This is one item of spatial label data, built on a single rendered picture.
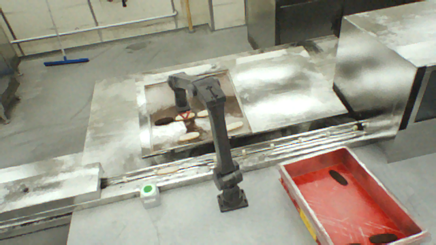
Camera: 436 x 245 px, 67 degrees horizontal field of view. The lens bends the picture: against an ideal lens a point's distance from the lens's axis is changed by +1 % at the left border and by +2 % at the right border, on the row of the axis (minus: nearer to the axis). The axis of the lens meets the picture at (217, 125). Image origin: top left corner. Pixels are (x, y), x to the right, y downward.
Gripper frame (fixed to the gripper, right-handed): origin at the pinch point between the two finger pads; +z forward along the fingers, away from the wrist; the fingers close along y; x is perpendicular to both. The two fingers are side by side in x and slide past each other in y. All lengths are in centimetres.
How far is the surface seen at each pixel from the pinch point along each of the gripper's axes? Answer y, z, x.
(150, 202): 45, 0, -24
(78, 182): 28, -4, -52
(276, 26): -126, 45, 105
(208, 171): 36.5, 0.8, 3.3
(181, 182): 38.2, 1.6, -9.4
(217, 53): -226, 135, 70
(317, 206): 67, 0, 41
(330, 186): 60, 1, 51
